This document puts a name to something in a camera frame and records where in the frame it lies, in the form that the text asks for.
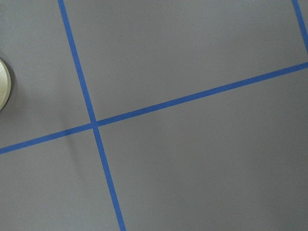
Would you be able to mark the wooden stand with round base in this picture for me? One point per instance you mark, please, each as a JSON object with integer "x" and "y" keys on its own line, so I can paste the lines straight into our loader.
{"x": 5, "y": 84}

